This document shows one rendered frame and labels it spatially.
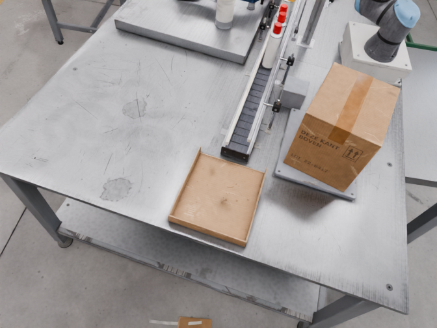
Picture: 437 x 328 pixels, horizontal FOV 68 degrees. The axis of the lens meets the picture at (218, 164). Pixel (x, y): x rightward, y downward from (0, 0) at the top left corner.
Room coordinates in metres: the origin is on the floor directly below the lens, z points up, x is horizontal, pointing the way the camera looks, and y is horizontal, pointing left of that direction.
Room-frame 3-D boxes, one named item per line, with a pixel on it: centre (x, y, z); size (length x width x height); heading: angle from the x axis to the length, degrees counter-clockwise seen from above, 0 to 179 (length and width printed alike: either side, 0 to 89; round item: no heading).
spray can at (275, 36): (1.25, -0.15, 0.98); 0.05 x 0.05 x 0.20
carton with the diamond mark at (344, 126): (0.83, -0.40, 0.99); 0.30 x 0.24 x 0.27; 159
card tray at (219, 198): (0.56, -0.02, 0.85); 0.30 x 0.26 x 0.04; 170
